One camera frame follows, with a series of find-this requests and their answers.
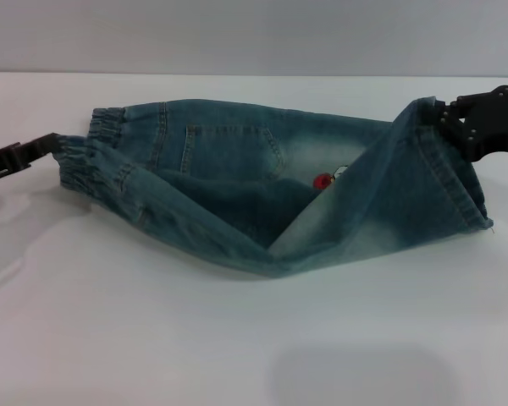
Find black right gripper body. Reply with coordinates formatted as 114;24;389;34
456;84;508;164

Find blue denim shorts with cartoon print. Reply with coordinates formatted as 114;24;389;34
52;96;494;281

